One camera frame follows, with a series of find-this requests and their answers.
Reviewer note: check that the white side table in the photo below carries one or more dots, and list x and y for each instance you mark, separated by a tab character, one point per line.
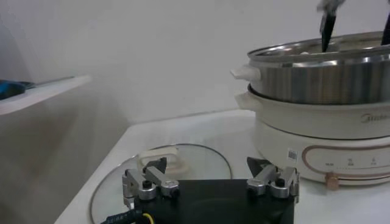
45	94

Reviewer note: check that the stainless steel steamer basket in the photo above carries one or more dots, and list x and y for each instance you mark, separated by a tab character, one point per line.
320	85

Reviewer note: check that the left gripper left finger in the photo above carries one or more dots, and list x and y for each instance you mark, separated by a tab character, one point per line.
152	178

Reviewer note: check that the cream electric cooker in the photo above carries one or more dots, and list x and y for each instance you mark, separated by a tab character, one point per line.
304	121

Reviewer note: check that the blue computer mouse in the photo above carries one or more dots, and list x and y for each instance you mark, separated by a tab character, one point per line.
10	89

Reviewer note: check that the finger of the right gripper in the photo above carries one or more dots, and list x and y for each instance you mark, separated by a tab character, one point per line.
387	30
328	27

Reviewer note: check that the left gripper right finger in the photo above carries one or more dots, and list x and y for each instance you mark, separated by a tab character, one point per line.
268	176

